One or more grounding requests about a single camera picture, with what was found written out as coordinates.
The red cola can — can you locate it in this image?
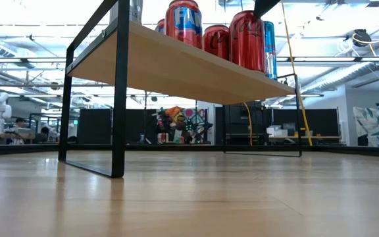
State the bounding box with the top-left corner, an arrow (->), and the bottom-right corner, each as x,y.
202,24 -> 232,61
228,9 -> 266,72

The silver blue energy drink can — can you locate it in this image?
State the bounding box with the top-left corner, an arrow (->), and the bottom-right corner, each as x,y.
263,20 -> 278,80

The orange soda can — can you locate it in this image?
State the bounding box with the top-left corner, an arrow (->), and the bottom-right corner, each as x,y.
164,0 -> 203,49

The white slim beverage can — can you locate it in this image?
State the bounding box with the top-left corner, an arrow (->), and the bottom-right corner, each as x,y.
109,0 -> 143,24

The black cabinet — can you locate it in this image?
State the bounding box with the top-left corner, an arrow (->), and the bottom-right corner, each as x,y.
215,101 -> 266,145

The white box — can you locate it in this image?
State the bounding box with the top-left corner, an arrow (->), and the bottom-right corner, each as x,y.
266,124 -> 289,138

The black partition panel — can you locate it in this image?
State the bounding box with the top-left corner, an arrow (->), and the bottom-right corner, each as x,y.
77,108 -> 157,145
263,108 -> 340,136

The teal white patterned cloth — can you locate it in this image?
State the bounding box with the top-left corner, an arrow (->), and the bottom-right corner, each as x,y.
353,104 -> 379,147

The black bin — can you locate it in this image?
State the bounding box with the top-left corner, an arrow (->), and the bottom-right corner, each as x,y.
357,133 -> 370,147

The person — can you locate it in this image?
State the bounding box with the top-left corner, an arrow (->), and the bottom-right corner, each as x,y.
13,117 -> 28,144
34,126 -> 54,144

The black ceiling cable reel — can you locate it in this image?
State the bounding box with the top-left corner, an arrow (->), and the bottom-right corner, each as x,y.
352,28 -> 373,47

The wooden shelf black metal frame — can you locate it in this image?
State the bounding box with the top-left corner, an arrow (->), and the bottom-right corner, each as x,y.
58,0 -> 303,178

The colourful wall poster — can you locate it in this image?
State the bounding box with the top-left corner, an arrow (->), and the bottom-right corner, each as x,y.
156,105 -> 209,145

